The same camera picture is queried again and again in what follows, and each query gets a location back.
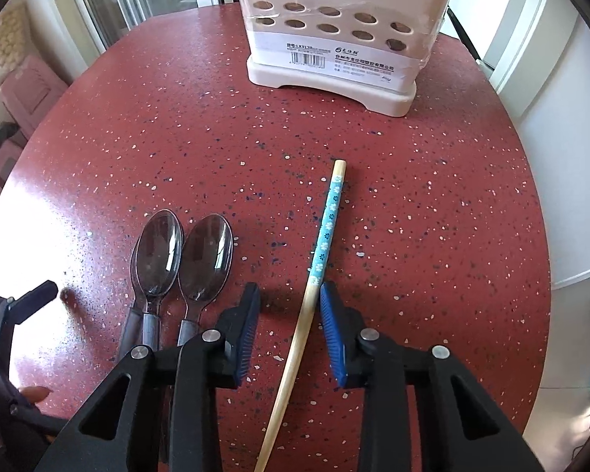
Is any blue patterned chopstick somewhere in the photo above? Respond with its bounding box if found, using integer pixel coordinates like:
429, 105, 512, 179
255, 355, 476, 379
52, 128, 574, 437
254, 160, 346, 472

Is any bag of white balls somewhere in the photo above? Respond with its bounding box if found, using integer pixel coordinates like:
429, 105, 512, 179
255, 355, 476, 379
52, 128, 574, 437
0, 2, 30, 76

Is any pink plastic stool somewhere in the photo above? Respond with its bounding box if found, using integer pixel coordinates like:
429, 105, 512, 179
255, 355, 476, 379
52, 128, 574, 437
0, 54, 68, 195

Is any dark translucent plastic spoon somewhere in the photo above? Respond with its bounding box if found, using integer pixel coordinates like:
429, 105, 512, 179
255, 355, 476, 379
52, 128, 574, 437
136, 209, 184, 352

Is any person's left hand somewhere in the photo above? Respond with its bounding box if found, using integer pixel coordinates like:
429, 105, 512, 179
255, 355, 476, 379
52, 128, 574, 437
19, 386, 52, 404

